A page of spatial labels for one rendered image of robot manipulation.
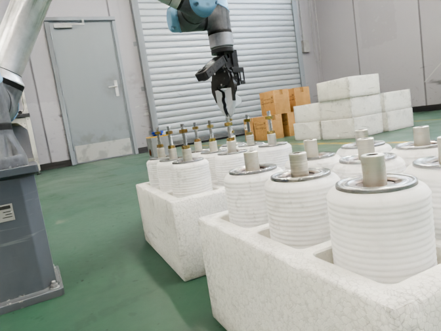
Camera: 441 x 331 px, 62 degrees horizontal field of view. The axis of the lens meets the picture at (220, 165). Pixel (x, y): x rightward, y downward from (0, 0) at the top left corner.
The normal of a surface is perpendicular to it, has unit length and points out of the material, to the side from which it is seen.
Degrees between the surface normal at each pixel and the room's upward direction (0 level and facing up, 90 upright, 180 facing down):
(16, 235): 90
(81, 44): 90
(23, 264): 90
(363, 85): 90
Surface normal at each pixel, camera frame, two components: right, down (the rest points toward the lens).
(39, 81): 0.46, 0.04
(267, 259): -0.89, 0.18
